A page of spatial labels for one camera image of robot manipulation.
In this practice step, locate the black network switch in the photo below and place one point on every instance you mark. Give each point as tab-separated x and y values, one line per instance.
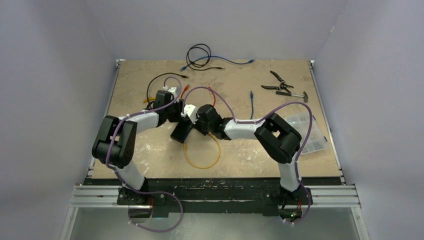
181	131

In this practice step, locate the claw hammer black handle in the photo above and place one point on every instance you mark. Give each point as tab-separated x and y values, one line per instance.
303	96

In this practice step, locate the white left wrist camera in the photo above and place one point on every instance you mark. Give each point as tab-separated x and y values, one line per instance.
175	90

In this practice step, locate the aluminium table edge rail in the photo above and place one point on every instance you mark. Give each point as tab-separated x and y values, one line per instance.
310	64

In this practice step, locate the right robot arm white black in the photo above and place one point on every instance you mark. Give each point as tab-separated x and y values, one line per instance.
277	137

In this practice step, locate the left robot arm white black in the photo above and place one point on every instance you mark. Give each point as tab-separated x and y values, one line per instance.
114	145

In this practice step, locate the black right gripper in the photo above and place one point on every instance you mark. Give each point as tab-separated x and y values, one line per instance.
196	126

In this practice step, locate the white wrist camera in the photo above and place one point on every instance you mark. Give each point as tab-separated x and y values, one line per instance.
190	112
175	90

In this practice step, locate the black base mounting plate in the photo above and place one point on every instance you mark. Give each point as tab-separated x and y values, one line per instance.
209	196

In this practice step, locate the aluminium front frame rails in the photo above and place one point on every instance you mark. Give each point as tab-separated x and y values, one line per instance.
94	214

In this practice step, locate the clear plastic screw box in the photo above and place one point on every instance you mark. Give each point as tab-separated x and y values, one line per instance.
316	141

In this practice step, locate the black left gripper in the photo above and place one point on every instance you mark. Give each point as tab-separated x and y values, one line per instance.
179	106

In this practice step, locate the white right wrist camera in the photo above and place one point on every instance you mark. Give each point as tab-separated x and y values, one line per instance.
190	112

